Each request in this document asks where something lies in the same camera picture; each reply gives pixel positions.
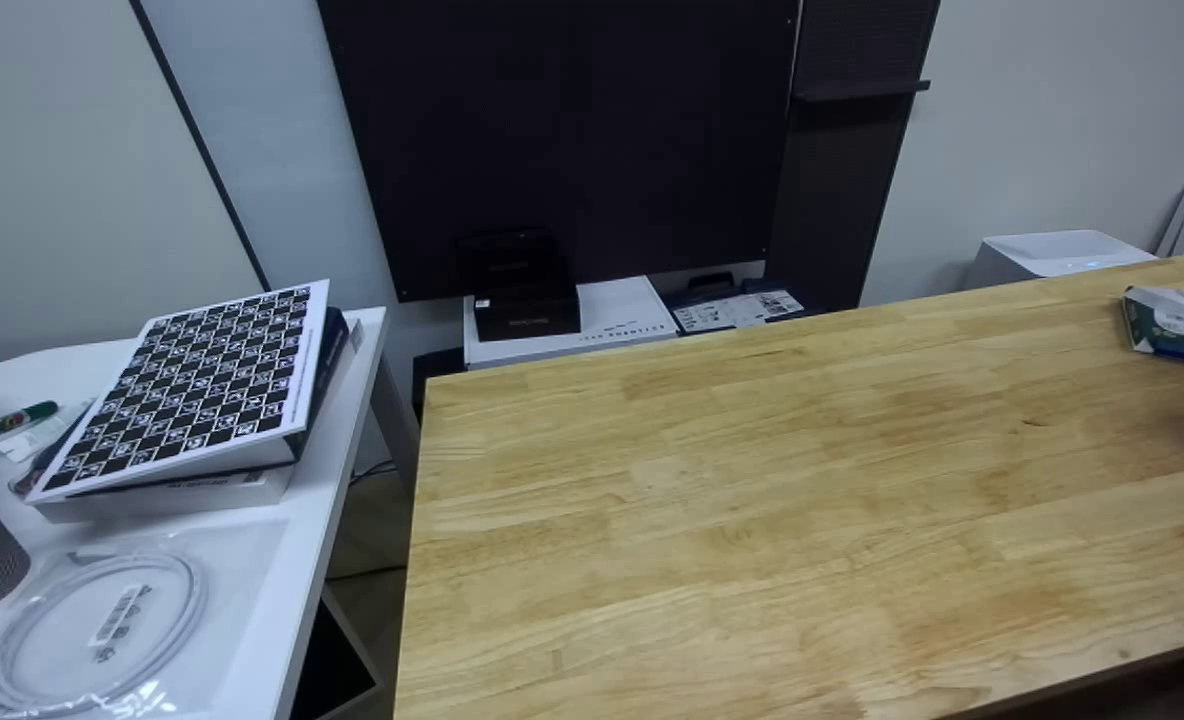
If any white side table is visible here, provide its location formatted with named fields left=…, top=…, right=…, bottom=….
left=0, top=309, right=386, bottom=720

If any green marker pen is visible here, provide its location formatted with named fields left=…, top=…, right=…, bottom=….
left=0, top=399, right=59, bottom=437

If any black white patterned board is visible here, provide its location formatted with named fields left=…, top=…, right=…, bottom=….
left=23, top=277, right=336, bottom=507

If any large black monitor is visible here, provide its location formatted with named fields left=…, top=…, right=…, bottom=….
left=316, top=0, right=802, bottom=300

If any white storage bin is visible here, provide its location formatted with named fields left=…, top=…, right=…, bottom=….
left=966, top=229, right=1149, bottom=289

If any small black box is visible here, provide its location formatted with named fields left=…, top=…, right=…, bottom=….
left=472, top=239, right=580, bottom=339

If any white keyboard device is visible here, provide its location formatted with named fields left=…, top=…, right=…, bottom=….
left=677, top=289, right=803, bottom=333

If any white box under monitor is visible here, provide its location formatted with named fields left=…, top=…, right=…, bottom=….
left=463, top=277, right=677, bottom=367

